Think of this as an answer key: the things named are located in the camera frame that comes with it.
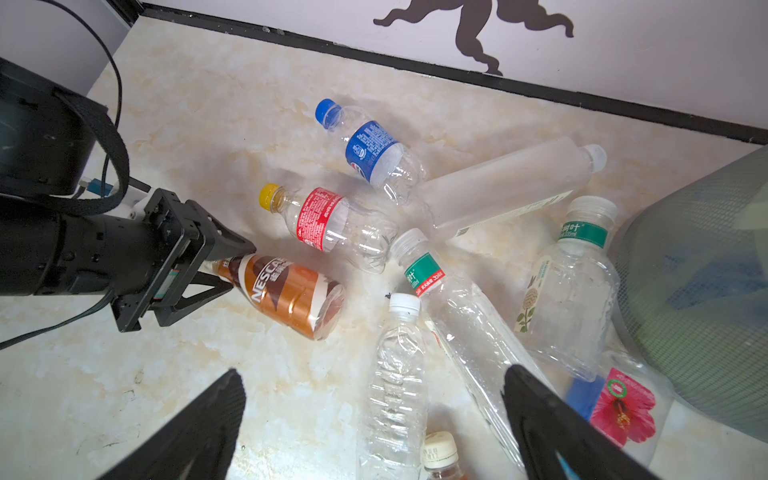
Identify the clear ribbed water bottle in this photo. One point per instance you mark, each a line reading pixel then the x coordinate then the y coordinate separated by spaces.
pixel 394 414

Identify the blue cap Fiji bottle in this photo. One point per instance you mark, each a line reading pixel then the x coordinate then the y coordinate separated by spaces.
pixel 628 402

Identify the red label clear bottle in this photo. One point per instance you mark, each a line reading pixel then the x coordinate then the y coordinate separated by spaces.
pixel 333 224

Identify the green lined trash bin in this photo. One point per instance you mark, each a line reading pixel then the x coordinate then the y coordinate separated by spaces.
pixel 692 302

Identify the clear capless bottle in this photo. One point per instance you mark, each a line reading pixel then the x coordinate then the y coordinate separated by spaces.
pixel 506 187

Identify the large clear square bottle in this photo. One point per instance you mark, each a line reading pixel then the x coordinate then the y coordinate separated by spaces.
pixel 470 330

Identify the brown tea bottle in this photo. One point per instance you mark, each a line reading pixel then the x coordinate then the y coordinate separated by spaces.
pixel 440 457

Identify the green label small bottle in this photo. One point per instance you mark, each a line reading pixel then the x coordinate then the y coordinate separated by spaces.
pixel 571 293

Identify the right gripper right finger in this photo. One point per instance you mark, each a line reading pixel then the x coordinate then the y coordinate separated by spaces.
pixel 553 439

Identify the blue label Pepsi water bottle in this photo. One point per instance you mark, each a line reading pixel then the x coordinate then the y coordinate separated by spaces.
pixel 387 164

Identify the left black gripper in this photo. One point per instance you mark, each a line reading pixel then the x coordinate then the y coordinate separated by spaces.
pixel 129 259

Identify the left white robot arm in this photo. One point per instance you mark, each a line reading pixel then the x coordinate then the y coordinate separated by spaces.
pixel 61 154

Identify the brown Nescafe coffee bottle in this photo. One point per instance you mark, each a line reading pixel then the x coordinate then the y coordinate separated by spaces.
pixel 291 294

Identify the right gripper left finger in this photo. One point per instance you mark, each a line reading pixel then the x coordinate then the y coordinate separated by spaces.
pixel 198 443

